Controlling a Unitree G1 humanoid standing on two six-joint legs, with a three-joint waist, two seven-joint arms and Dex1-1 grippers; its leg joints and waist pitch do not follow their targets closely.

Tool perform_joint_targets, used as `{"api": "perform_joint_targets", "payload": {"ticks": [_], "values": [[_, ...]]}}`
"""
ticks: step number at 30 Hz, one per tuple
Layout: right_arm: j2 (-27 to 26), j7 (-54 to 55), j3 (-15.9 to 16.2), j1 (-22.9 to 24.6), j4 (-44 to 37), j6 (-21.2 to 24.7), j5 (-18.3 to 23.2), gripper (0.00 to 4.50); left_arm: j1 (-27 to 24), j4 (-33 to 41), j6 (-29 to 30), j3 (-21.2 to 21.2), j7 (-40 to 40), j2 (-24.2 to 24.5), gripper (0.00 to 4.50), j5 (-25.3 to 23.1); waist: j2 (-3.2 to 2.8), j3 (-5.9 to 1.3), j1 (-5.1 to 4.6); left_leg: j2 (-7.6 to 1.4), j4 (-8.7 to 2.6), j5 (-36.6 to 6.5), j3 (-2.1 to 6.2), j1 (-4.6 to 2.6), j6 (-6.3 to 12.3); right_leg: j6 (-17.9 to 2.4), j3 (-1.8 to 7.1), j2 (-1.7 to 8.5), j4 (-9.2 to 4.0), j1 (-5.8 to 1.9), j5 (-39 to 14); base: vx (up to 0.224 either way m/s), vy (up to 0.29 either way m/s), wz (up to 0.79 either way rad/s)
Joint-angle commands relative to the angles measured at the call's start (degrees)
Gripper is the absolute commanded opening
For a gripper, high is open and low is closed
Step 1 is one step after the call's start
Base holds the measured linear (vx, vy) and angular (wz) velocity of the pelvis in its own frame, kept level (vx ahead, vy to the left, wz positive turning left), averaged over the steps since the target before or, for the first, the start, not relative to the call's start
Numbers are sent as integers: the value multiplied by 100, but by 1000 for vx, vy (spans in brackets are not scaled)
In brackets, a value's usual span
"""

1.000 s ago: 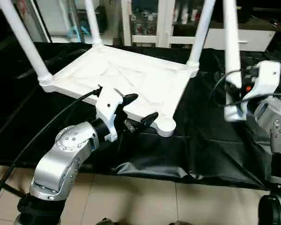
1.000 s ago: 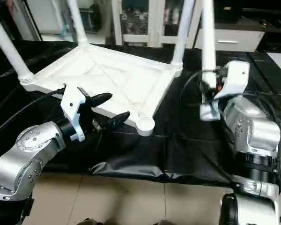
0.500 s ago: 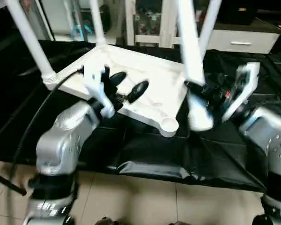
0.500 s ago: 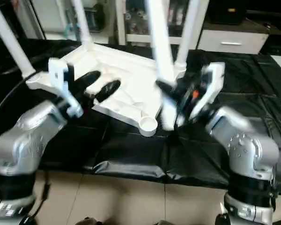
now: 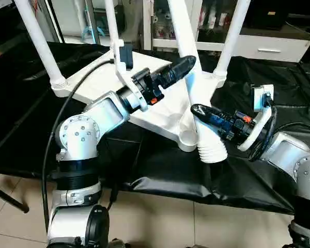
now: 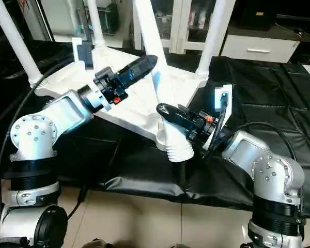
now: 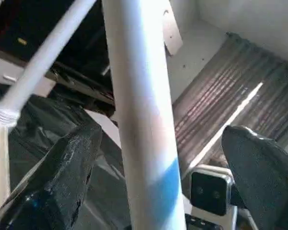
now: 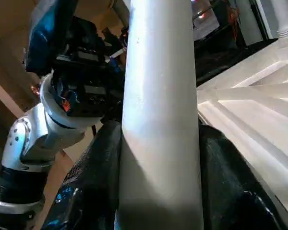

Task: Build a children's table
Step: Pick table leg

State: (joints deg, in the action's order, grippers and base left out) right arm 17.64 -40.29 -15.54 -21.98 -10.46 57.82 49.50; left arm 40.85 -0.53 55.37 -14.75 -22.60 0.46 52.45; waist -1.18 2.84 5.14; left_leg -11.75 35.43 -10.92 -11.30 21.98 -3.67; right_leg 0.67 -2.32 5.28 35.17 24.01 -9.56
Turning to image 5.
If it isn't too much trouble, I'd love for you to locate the white plastic table top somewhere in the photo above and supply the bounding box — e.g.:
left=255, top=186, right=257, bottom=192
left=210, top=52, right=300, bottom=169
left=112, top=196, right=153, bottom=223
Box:
left=51, top=49, right=228, bottom=152

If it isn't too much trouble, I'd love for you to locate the white glass door cabinet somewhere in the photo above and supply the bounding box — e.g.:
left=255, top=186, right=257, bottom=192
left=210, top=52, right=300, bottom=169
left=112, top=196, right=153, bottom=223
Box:
left=142, top=0, right=250, bottom=53

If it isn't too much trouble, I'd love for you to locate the black table mat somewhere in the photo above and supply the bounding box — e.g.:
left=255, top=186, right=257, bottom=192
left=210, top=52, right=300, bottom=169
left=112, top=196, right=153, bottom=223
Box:
left=0, top=41, right=310, bottom=215

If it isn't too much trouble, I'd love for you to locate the white drawer unit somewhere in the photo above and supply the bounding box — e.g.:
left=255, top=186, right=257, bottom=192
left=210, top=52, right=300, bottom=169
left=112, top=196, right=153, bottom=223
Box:
left=232, top=35, right=310, bottom=64

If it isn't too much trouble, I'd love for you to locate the black metal workbench leg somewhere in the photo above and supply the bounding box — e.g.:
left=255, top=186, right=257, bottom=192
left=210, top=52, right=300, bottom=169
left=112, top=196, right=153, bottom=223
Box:
left=0, top=182, right=30, bottom=214

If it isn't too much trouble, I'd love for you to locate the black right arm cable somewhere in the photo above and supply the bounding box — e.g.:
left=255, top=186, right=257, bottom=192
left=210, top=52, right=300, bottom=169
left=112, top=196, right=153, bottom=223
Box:
left=248, top=97, right=310, bottom=162

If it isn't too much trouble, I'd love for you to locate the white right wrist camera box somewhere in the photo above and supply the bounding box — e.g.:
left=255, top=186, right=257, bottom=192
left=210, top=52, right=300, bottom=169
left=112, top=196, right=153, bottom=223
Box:
left=237, top=84, right=276, bottom=153

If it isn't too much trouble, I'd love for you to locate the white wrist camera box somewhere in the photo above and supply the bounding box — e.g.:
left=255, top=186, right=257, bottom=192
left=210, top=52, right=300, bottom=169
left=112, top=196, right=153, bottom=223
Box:
left=237, top=84, right=276, bottom=153
left=109, top=40, right=151, bottom=112

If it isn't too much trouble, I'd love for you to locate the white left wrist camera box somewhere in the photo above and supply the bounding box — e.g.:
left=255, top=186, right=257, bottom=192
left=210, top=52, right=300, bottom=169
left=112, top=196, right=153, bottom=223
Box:
left=109, top=40, right=151, bottom=112

